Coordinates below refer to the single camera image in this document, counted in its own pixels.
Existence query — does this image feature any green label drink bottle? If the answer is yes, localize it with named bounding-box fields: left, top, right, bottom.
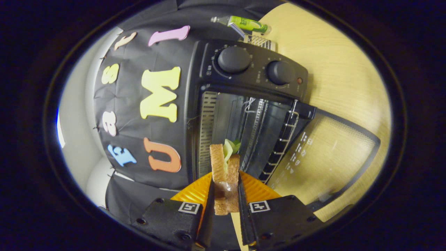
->
left=210, top=15, right=271, bottom=35

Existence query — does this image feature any black toaster oven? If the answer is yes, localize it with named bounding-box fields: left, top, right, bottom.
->
left=185, top=33, right=381, bottom=213

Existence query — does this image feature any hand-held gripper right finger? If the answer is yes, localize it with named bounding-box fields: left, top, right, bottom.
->
left=238, top=171, right=326, bottom=251

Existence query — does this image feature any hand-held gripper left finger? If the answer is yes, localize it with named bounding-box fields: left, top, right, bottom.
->
left=132, top=172, right=215, bottom=251

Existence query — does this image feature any toast sandwich with lettuce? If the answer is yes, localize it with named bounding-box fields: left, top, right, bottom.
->
left=209, top=139, right=241, bottom=216

